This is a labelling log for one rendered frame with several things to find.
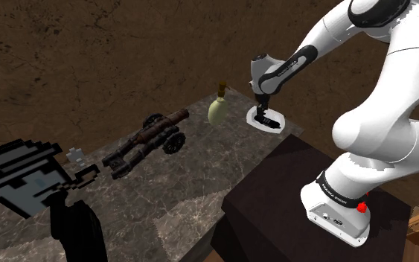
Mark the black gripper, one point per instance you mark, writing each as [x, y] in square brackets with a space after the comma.
[262, 101]

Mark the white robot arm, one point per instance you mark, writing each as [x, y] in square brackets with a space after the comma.
[394, 109]

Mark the white plate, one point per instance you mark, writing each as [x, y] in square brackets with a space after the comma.
[280, 118]

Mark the pale green bottle brown stopper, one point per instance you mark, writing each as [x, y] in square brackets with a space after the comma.
[216, 112]

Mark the dark robot stand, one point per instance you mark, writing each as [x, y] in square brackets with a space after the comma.
[267, 203]

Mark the rusty brown toy cannon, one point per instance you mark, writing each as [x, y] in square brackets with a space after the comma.
[151, 134]

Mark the black upright object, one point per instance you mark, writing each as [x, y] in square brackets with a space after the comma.
[75, 232]

